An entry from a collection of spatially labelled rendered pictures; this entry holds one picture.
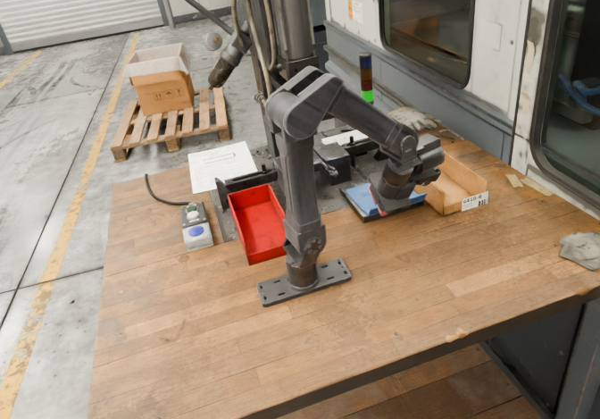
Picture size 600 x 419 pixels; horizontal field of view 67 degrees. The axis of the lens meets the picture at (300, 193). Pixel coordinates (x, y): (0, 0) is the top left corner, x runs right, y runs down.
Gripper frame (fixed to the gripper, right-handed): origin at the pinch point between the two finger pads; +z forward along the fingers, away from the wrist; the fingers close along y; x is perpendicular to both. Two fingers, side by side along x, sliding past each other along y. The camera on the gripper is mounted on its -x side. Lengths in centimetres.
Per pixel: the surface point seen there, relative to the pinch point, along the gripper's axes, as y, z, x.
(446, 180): 4.7, 6.3, -23.7
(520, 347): -39, 61, -50
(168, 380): -24, -8, 56
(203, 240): 8.7, 7.4, 43.4
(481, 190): -4.5, -2.6, -25.0
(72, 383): 14, 118, 114
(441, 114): 44, 34, -54
